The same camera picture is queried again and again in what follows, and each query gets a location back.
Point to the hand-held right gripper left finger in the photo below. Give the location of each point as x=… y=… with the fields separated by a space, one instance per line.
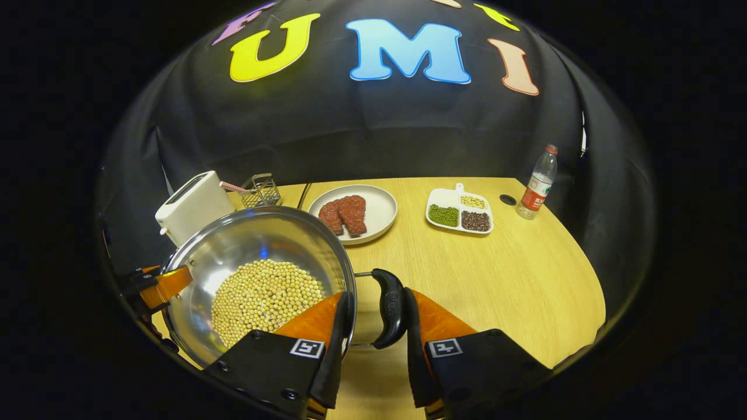
x=335 y=361

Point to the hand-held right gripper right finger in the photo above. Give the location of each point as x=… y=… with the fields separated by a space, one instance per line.
x=415 y=361

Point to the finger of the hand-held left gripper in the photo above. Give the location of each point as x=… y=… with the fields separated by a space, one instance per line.
x=169 y=286

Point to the stainless steel pot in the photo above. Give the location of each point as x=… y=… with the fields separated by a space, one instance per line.
x=233 y=245

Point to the white toaster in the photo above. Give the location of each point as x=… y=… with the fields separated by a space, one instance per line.
x=192 y=210

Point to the large soybean pile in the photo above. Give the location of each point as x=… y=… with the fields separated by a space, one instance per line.
x=262 y=297

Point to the pink straw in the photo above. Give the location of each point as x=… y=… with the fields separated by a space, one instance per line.
x=233 y=187

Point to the red meat slice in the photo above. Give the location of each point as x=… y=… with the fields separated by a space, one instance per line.
x=330 y=217
x=353 y=214

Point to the green mung bean heap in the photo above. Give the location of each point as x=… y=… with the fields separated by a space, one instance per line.
x=443 y=216

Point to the dark red bean heap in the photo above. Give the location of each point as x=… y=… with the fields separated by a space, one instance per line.
x=475 y=221

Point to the white round plate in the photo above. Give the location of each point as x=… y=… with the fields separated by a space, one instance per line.
x=382 y=210

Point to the white divided tray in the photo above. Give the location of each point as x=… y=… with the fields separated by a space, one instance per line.
x=446 y=197

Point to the small yellow bean heap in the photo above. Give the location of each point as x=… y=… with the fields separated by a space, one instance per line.
x=473 y=202

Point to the clear plastic water bottle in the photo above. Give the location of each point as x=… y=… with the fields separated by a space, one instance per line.
x=537 y=192

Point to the black backdrop cloth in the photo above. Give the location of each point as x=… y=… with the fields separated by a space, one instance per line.
x=350 y=128

